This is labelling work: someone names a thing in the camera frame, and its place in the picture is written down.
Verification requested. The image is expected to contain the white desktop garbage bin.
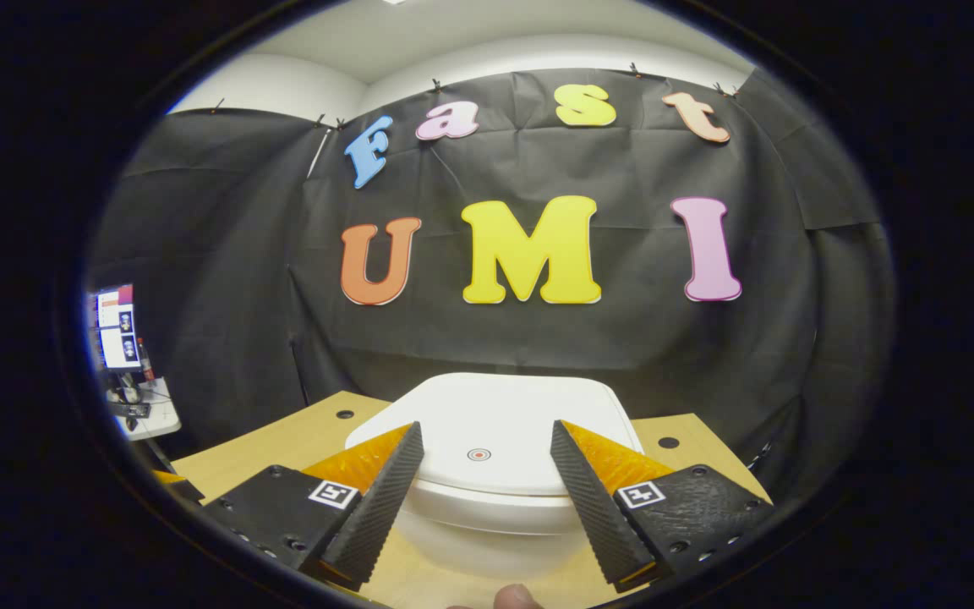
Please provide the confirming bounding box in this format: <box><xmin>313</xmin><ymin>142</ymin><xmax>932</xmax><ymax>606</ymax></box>
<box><xmin>345</xmin><ymin>372</ymin><xmax>645</xmax><ymax>580</ymax></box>

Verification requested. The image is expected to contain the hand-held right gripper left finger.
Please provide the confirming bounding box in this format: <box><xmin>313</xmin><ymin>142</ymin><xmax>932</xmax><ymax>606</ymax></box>
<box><xmin>204</xmin><ymin>421</ymin><xmax>425</xmax><ymax>593</ymax></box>

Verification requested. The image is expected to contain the wooden desktop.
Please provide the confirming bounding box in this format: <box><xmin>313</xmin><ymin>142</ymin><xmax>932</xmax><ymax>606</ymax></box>
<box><xmin>170</xmin><ymin>391</ymin><xmax>774</xmax><ymax>609</ymax></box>

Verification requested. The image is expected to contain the white side desk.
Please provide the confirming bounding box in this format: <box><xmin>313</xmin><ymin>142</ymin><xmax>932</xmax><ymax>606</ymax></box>
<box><xmin>107</xmin><ymin>376</ymin><xmax>182</xmax><ymax>442</ymax></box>

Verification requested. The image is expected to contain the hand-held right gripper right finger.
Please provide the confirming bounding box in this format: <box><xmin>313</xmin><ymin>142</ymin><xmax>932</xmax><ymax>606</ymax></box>
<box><xmin>550</xmin><ymin>419</ymin><xmax>775</xmax><ymax>593</ymax></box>

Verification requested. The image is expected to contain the computer monitor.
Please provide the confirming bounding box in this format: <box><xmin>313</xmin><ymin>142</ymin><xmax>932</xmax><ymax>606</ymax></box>
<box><xmin>91</xmin><ymin>284</ymin><xmax>143</xmax><ymax>373</ymax></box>

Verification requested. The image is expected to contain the black backdrop cloth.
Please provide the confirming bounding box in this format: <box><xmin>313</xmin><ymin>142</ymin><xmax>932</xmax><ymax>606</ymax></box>
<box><xmin>85</xmin><ymin>68</ymin><xmax>898</xmax><ymax>508</ymax></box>

